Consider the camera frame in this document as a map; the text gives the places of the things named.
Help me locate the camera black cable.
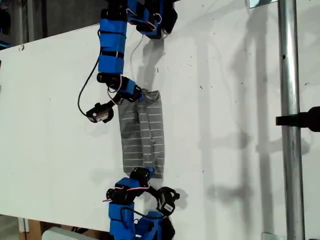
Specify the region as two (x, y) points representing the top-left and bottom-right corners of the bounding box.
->
(77, 56), (102, 117)
(119, 206), (164, 225)

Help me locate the steel post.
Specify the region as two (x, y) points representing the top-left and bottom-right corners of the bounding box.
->
(276, 0), (306, 240)

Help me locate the camera black stalk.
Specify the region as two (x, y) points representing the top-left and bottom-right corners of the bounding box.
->
(105, 98), (120, 109)
(147, 185), (181, 205)

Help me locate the grey striped towel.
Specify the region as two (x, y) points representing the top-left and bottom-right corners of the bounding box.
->
(116, 89), (166, 180)

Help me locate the white box under table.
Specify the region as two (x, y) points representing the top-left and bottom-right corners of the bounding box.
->
(41, 226), (85, 240)

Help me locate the metal corner bracket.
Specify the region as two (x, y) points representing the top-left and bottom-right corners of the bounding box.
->
(245, 0), (276, 10)

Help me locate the wooden board under table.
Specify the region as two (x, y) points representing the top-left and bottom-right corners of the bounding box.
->
(27, 219), (44, 240)

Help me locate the white table leg bracket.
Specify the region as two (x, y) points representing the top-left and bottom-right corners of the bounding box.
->
(18, 217), (30, 234)

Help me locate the black clamp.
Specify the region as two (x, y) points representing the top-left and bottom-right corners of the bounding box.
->
(275, 106), (320, 133)

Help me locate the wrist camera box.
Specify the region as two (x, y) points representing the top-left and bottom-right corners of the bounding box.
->
(85, 101), (115, 124)
(156, 196), (176, 217)

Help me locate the blue and black background object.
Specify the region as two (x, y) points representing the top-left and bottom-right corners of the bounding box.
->
(0, 32), (12, 50)

